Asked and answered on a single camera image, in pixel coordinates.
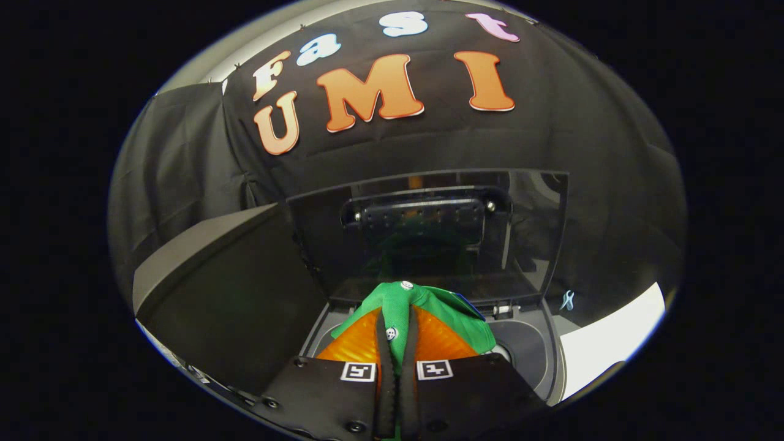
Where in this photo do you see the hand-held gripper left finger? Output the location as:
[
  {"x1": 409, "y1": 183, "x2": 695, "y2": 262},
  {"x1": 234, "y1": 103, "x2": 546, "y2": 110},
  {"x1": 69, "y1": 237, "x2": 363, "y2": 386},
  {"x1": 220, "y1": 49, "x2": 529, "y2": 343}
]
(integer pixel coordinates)
[{"x1": 260, "y1": 306, "x2": 399, "y2": 440}]

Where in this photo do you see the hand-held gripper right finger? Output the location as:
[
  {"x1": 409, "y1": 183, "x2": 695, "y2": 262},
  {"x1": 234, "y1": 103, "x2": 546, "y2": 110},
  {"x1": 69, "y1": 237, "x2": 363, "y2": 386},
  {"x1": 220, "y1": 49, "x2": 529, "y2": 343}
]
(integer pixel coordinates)
[{"x1": 398, "y1": 304, "x2": 549, "y2": 440}]

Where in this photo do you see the green polo shirt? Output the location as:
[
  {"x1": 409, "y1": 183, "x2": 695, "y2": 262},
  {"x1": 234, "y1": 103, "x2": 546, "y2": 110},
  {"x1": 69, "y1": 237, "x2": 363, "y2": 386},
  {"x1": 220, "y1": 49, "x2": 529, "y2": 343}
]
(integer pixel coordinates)
[{"x1": 331, "y1": 281, "x2": 498, "y2": 440}]

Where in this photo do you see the dark washing machine lid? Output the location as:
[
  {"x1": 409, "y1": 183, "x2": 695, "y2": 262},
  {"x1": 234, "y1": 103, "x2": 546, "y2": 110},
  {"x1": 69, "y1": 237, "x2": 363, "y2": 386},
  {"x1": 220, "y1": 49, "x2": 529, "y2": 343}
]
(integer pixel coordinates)
[{"x1": 287, "y1": 170, "x2": 569, "y2": 307}]

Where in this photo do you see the black backdrop cloth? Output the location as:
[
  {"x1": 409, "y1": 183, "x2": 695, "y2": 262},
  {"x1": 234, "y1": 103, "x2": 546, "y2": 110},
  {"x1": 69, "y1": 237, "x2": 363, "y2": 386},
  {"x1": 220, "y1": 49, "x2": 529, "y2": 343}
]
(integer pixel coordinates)
[{"x1": 107, "y1": 0, "x2": 687, "y2": 331}]

